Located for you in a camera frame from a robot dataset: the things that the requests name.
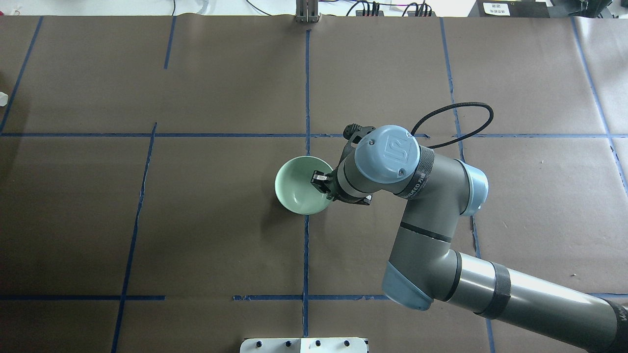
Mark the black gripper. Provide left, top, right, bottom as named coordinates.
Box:
left=311, top=124, right=375, bottom=205

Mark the green bowl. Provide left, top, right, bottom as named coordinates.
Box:
left=274, top=156, right=333, bottom=215

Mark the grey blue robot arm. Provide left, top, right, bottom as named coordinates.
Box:
left=306, top=127, right=627, bottom=353

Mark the black box with label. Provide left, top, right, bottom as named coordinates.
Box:
left=467, top=0, right=550, bottom=18

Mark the white base plate with knobs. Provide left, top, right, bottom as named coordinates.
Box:
left=239, top=337, right=369, bottom=353

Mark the grey metal post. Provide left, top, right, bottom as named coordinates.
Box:
left=295, top=0, right=320, bottom=23

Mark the black cable bundle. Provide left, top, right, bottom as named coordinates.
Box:
left=343, top=0, right=435, bottom=18

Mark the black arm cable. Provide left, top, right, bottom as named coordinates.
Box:
left=411, top=102, right=494, bottom=149

